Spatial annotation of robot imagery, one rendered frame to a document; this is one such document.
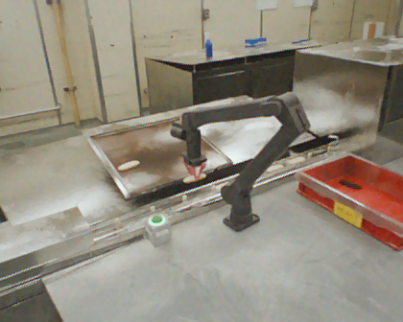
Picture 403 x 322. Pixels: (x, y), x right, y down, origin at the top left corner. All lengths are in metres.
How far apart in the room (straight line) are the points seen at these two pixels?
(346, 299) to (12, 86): 4.39
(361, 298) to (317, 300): 0.12
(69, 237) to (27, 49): 3.82
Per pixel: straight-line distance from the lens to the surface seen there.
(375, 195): 1.68
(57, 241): 1.26
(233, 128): 1.98
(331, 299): 1.16
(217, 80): 3.43
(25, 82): 4.95
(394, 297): 1.23
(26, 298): 1.36
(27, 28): 4.89
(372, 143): 1.84
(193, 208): 1.41
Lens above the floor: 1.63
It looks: 25 degrees down
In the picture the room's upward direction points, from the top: 2 degrees counter-clockwise
